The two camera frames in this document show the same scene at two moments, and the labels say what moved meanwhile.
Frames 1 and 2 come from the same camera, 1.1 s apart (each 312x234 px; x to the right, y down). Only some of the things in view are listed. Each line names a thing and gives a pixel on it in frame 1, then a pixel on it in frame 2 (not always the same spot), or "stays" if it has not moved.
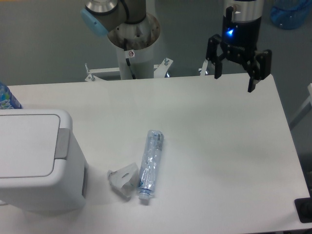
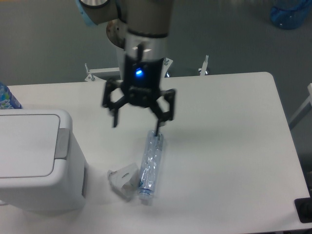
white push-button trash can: [43, 169] stays
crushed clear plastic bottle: [151, 165] stays
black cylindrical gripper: [242, 23] -> [142, 80]
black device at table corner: [303, 206] stays
